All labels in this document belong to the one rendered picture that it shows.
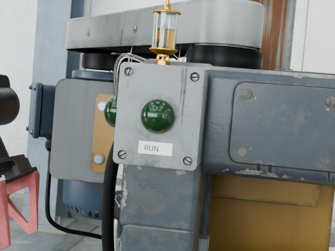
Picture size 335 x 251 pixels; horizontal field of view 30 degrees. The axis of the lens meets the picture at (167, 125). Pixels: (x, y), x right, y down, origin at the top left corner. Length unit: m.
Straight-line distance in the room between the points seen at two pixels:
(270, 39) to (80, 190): 0.41
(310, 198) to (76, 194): 0.41
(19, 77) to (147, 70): 5.64
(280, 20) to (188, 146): 0.58
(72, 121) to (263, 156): 0.49
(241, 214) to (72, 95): 0.33
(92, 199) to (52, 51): 4.59
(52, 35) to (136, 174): 5.04
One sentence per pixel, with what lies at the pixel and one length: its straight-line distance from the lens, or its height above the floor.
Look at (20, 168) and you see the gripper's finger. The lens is 0.81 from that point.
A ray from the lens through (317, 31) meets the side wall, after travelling 5.81.
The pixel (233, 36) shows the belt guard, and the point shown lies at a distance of 0.71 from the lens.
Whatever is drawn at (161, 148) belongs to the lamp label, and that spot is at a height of 1.26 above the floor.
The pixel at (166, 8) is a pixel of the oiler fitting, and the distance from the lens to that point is 0.63.
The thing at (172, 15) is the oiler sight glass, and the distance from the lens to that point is 0.62.
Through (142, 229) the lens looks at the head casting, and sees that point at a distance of 0.60.
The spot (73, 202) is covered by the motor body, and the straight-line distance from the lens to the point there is 1.07.
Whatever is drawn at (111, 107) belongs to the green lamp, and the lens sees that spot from 0.56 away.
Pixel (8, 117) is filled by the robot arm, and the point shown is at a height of 1.25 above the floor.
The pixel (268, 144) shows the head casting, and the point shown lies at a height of 1.27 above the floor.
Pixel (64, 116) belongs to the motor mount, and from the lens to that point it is 1.02.
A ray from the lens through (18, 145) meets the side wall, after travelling 6.19.
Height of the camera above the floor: 1.31
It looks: 3 degrees down
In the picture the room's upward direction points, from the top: 5 degrees clockwise
